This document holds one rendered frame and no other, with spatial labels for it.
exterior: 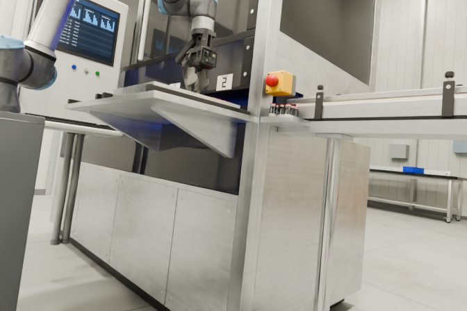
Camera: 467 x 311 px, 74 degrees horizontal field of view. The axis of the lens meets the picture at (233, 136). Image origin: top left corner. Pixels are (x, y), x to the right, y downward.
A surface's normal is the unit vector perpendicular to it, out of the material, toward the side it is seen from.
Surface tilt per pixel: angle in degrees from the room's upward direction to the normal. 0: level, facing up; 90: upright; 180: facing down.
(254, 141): 90
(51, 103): 90
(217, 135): 90
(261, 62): 90
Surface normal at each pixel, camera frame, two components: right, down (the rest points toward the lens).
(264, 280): 0.71, 0.02
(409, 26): -0.75, -0.13
